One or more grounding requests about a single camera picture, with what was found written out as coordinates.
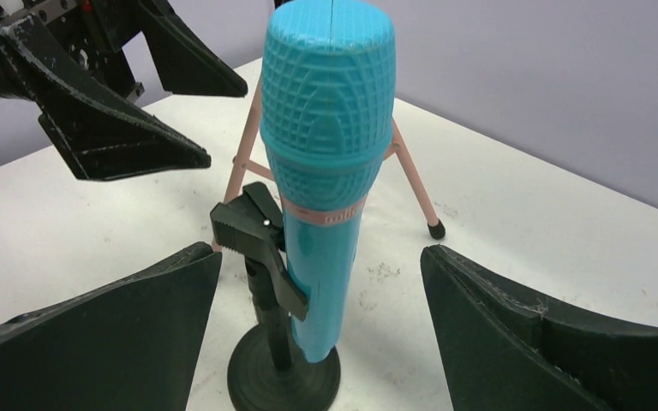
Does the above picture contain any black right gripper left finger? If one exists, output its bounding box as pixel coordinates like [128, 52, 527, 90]
[0, 242, 222, 410]

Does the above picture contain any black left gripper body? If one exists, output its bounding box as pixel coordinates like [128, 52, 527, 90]
[0, 1, 165, 103]

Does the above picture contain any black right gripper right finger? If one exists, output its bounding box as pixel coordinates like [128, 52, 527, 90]
[420, 245, 658, 411]

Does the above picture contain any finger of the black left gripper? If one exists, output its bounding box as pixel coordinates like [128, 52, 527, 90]
[130, 0, 248, 98]
[0, 14, 211, 181]

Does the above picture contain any pink perforated music stand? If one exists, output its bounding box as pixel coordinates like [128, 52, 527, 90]
[223, 77, 446, 241]

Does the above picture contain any black microphone stand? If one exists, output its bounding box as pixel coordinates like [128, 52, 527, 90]
[210, 182, 341, 411]

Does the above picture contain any turquoise toy microphone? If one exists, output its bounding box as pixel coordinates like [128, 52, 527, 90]
[260, 1, 396, 363]

